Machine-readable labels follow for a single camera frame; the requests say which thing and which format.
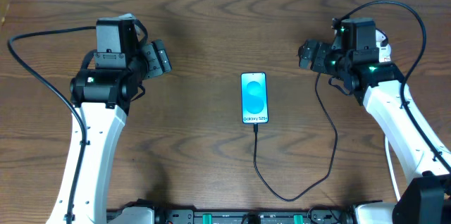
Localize black charging cable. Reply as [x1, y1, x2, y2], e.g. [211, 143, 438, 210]
[252, 72, 339, 203]

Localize white power strip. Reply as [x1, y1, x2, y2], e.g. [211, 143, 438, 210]
[376, 28, 391, 63]

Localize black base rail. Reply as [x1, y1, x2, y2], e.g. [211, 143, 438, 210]
[106, 199, 354, 224]

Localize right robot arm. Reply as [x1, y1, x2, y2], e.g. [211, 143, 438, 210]
[298, 18, 450, 223]

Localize white power strip cord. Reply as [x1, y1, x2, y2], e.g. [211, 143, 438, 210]
[384, 135, 402, 202]

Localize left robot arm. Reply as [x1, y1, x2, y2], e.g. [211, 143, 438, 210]
[48, 13, 172, 223]

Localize blue Galaxy smartphone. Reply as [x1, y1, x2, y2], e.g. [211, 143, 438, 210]
[240, 72, 268, 124]

